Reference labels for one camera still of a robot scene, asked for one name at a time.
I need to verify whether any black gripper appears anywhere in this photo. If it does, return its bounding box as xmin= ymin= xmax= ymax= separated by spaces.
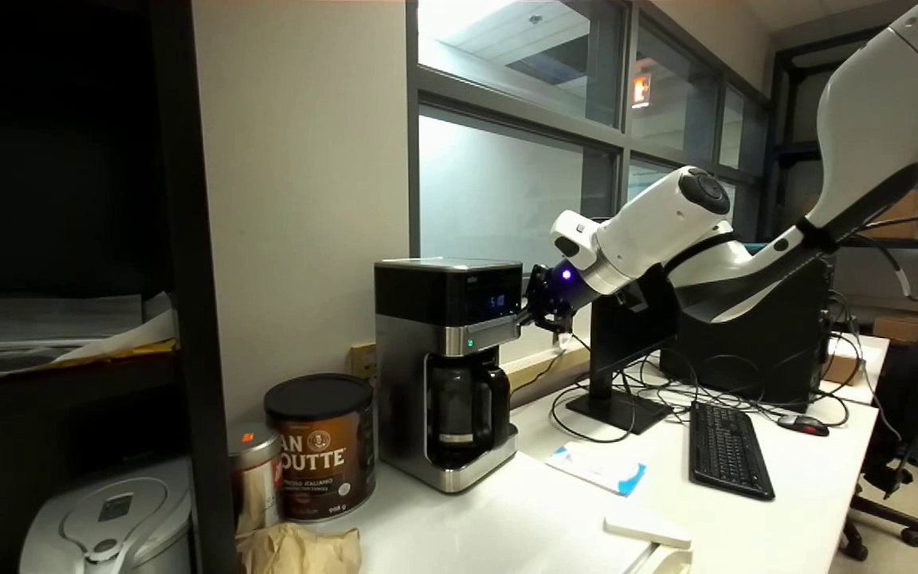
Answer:
xmin=520 ymin=261 xmax=581 ymax=334

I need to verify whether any black and silver coffeemaker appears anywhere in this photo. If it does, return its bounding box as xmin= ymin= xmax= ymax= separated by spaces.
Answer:
xmin=372 ymin=254 xmax=531 ymax=498

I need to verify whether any wooden ledge block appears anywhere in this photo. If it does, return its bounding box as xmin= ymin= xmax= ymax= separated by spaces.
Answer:
xmin=503 ymin=340 xmax=595 ymax=409

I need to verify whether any black computer monitor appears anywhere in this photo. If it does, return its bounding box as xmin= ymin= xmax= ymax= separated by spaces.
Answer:
xmin=563 ymin=264 xmax=687 ymax=436

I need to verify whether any glass coffee carafe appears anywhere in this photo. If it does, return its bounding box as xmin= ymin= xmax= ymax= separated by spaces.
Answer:
xmin=424 ymin=362 xmax=514 ymax=472

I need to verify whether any blue and white packet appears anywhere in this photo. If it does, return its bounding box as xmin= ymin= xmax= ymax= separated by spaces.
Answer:
xmin=542 ymin=436 xmax=649 ymax=500

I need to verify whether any black computer tower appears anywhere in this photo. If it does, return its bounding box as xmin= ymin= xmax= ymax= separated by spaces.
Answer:
xmin=657 ymin=259 xmax=834 ymax=409

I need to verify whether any black computer keyboard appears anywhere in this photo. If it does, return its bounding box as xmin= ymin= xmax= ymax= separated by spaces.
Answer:
xmin=685 ymin=398 xmax=780 ymax=504

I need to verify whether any white drawer cabinet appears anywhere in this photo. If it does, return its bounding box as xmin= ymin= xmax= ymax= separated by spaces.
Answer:
xmin=598 ymin=509 xmax=699 ymax=574

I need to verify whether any brown coffee can black lid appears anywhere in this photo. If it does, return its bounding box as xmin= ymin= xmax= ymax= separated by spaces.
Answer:
xmin=261 ymin=370 xmax=383 ymax=524

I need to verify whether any black computer mouse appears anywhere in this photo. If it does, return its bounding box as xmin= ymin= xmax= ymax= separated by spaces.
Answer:
xmin=784 ymin=413 xmax=831 ymax=439

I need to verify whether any dark metal storage rack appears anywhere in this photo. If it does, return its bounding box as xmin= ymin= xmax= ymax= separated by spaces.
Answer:
xmin=767 ymin=35 xmax=918 ymax=331

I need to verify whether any small metal canister orange lid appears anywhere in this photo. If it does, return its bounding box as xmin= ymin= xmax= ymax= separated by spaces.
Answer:
xmin=225 ymin=420 xmax=285 ymax=537

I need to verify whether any black shelf unit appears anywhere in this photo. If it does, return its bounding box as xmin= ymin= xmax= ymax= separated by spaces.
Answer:
xmin=0 ymin=0 xmax=241 ymax=574

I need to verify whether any crumpled brown paper bag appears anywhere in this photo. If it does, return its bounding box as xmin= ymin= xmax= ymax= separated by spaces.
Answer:
xmin=232 ymin=518 xmax=368 ymax=574

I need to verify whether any black office chair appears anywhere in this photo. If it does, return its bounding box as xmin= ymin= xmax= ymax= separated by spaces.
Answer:
xmin=837 ymin=325 xmax=918 ymax=563

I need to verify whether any stack of papers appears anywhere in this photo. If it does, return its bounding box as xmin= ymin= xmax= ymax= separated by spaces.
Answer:
xmin=0 ymin=291 xmax=184 ymax=382

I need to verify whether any white kitchen appliance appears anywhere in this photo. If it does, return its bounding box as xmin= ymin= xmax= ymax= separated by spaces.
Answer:
xmin=17 ymin=455 xmax=201 ymax=574

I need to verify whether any dark window frame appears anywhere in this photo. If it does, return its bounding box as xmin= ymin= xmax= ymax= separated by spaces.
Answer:
xmin=406 ymin=0 xmax=775 ymax=267

